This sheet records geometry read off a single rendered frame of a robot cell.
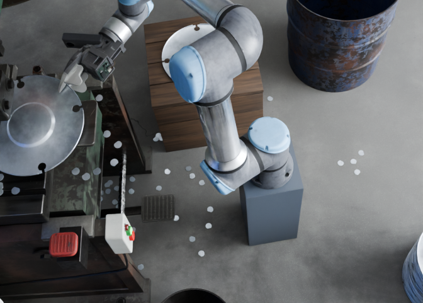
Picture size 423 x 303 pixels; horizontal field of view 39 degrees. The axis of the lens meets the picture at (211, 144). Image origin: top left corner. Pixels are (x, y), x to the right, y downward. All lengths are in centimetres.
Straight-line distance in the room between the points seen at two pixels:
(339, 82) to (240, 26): 120
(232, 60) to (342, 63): 110
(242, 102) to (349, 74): 50
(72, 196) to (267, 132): 57
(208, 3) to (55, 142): 54
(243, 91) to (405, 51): 87
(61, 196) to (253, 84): 82
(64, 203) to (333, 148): 116
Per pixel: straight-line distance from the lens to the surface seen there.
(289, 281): 223
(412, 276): 215
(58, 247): 154
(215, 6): 148
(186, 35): 231
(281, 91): 257
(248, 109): 224
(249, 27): 138
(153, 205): 218
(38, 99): 171
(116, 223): 167
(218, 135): 151
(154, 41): 232
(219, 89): 136
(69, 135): 164
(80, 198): 171
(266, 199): 188
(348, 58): 237
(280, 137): 168
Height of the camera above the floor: 215
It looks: 61 degrees down
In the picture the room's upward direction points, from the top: 9 degrees counter-clockwise
